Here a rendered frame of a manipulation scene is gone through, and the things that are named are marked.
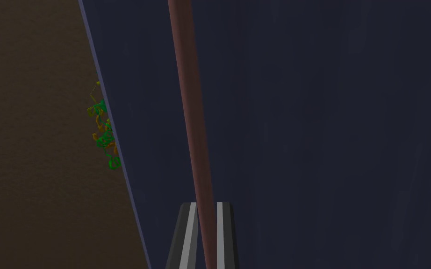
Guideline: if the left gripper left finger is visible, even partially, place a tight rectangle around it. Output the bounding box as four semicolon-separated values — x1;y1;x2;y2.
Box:
165;202;200;269

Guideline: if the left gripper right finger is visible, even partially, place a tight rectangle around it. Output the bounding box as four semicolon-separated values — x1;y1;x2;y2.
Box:
216;201;240;269

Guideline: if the reddish brown bar handle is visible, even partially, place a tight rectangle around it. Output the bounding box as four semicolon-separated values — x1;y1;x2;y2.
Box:
167;0;218;269

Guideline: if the green and orange plant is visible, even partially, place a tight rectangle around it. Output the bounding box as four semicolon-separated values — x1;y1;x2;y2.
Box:
86;80;122;170

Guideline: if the dark blue cupboard door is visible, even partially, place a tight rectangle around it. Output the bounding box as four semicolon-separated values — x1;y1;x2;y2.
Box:
78;0;431;269

